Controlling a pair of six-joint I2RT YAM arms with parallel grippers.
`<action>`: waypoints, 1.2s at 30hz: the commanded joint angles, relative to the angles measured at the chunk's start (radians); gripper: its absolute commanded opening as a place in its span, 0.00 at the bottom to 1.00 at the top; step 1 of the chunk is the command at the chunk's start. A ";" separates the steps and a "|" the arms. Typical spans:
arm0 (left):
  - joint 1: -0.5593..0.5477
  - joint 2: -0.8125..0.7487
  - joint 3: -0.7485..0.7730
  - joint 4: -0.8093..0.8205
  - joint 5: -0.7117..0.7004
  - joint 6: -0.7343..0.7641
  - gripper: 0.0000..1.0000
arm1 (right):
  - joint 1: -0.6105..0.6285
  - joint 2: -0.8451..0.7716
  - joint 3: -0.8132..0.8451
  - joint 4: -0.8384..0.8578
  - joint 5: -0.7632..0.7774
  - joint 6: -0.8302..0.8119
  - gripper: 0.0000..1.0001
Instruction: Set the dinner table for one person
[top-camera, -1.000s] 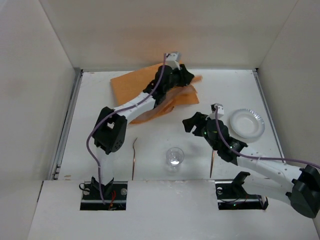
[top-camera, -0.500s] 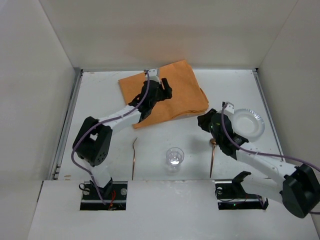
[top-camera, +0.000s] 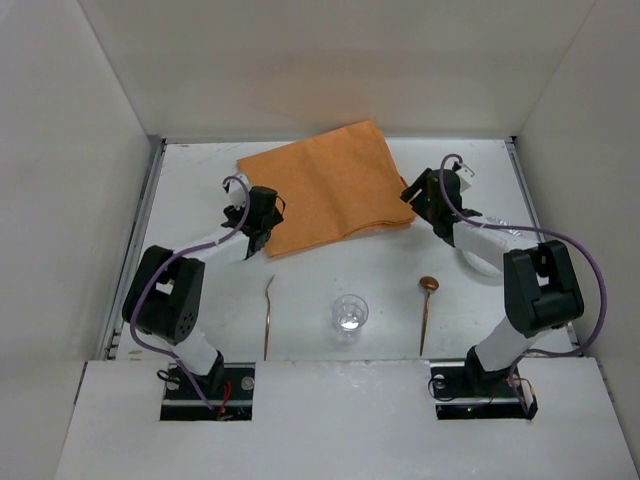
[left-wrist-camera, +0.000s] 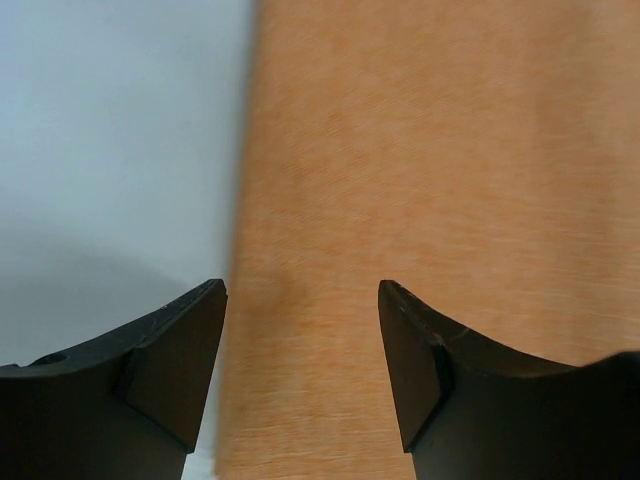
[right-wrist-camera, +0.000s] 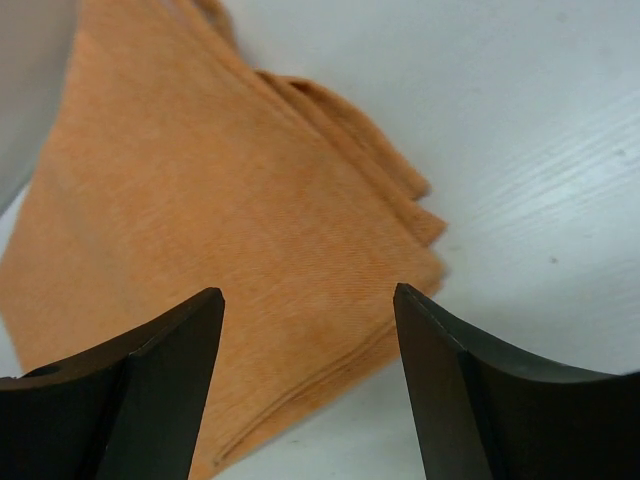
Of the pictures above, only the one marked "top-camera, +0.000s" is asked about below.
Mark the aluminium frame rail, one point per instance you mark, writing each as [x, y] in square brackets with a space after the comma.
[113, 318]
[540, 235]

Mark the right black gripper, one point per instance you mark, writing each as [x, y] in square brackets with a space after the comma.
[413, 192]

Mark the left aluminium frame rail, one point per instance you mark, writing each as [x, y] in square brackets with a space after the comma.
[113, 318]

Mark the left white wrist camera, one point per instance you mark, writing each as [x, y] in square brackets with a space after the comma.
[237, 188]

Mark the orange cloth placemat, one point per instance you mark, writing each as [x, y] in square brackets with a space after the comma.
[334, 185]

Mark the copper spoon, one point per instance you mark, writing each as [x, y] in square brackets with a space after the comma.
[429, 285]

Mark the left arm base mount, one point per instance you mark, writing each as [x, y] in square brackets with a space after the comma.
[232, 401]

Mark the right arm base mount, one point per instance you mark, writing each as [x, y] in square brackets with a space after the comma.
[457, 398]

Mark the white ceramic bowl plate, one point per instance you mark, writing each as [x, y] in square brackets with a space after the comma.
[484, 252]

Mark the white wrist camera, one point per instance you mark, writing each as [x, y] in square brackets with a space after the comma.
[237, 188]
[464, 173]

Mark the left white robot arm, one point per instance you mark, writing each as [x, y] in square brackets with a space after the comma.
[163, 302]

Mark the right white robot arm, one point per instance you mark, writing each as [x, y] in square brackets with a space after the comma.
[553, 270]

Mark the right aluminium frame rail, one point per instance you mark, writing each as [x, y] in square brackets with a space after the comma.
[540, 235]

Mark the clear drinking glass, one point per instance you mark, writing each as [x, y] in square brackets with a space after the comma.
[349, 315]

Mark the copper fork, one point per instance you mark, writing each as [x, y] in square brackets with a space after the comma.
[267, 318]

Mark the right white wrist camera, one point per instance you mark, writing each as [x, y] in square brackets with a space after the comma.
[464, 173]

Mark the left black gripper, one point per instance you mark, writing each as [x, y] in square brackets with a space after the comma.
[258, 236]

